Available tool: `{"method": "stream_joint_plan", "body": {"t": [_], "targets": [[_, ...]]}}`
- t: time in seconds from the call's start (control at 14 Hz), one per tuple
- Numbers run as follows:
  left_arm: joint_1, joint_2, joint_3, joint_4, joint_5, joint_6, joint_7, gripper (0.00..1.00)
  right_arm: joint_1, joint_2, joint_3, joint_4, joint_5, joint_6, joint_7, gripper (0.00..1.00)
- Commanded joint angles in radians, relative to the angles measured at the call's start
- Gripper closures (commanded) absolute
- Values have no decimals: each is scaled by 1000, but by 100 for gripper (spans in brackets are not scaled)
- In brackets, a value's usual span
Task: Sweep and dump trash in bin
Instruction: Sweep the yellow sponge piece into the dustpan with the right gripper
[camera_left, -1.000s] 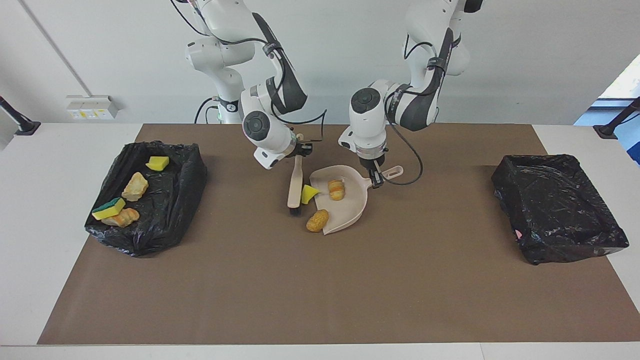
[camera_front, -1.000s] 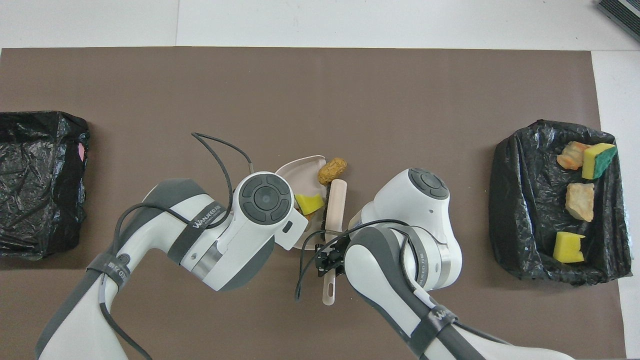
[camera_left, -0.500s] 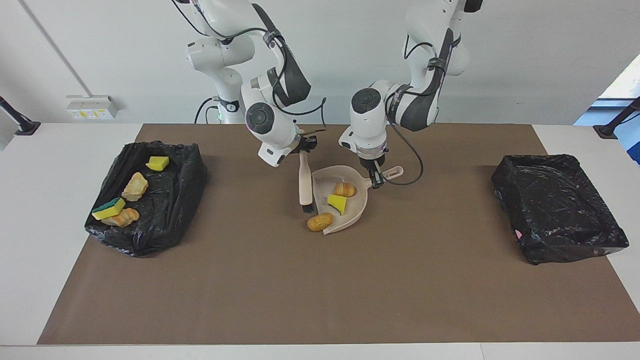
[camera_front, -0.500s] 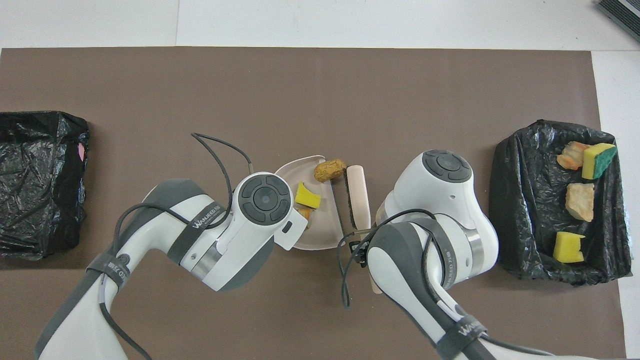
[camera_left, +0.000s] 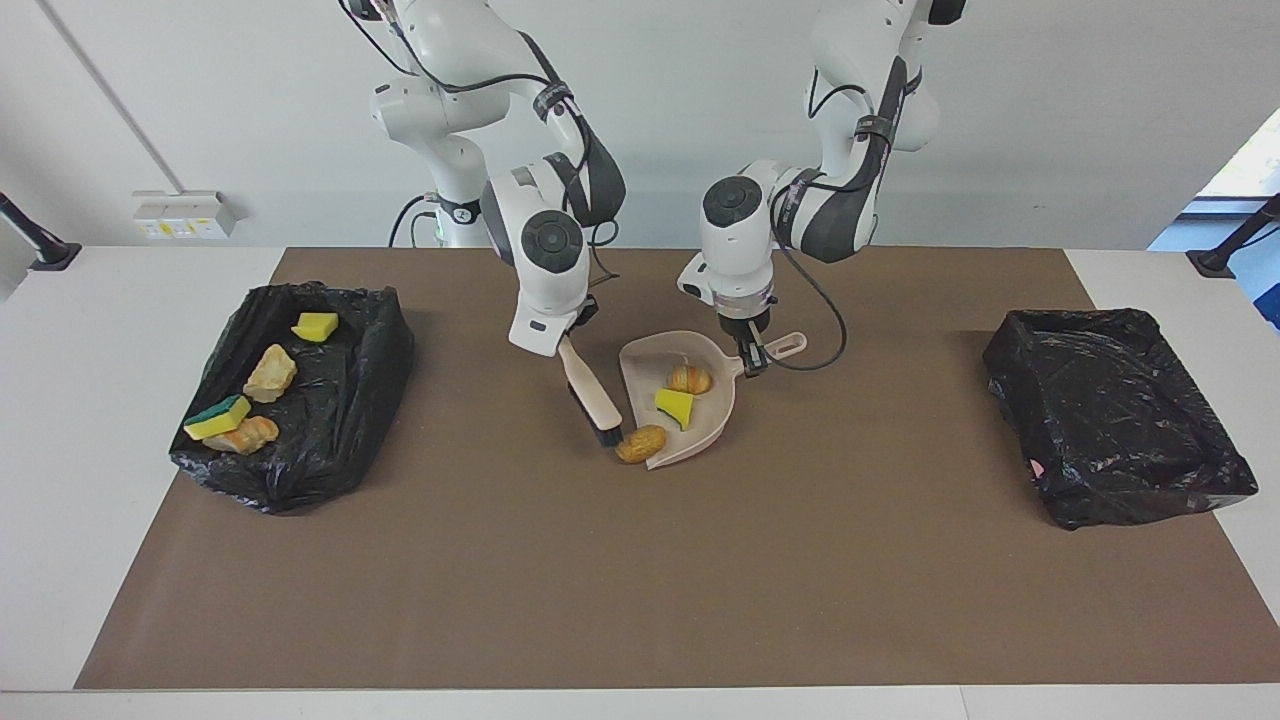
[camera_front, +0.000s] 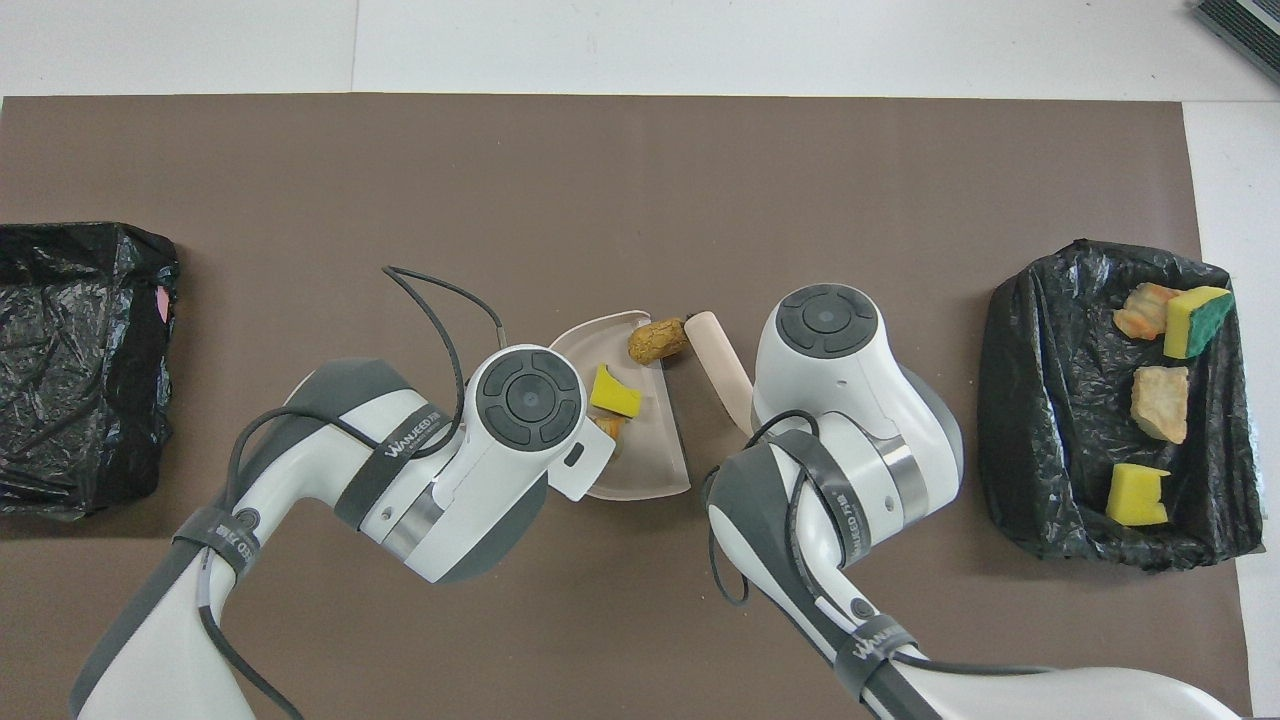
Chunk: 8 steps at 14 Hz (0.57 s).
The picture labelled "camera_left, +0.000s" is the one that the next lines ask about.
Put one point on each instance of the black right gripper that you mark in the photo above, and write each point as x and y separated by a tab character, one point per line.
585	312

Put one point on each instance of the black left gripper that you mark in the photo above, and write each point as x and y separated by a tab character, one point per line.
745	325

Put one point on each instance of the pale golden toy pastry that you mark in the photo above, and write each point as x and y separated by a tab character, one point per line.
690	380

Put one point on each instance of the beige hand brush black bristles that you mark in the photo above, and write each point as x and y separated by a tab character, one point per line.
590	385

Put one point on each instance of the beige plastic dustpan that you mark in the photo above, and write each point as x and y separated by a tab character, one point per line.
645	370

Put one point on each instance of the small yellow sponge wedge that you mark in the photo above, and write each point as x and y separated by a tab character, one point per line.
673	406

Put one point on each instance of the brown toy bread roll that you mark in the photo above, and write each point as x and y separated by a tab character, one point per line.
641	444

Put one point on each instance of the notched yellow sponge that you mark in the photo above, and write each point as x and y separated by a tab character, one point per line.
316	327

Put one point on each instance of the pale beige toy bread chunk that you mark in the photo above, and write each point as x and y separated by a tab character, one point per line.
270	375

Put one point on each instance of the orange striped toy croissant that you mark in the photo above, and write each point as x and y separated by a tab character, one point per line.
250	436

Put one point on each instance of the yellow sponge with green side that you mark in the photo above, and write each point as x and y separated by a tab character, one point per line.
215	420

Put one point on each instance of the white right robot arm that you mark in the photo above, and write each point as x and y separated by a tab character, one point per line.
545	250

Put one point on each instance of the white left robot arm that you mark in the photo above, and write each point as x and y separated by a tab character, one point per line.
735	220

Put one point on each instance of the loosely crumpled black-bagged bin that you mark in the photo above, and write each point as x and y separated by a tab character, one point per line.
330	440

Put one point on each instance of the black-bagged bin with pink spot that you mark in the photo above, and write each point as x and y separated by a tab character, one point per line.
1110	420

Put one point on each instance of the brown table mat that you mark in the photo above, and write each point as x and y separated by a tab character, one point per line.
640	620

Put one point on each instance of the black pole stand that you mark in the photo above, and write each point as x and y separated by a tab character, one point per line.
1215	265
55	255

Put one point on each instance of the white wall socket box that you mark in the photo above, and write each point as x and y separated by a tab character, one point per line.
180	215

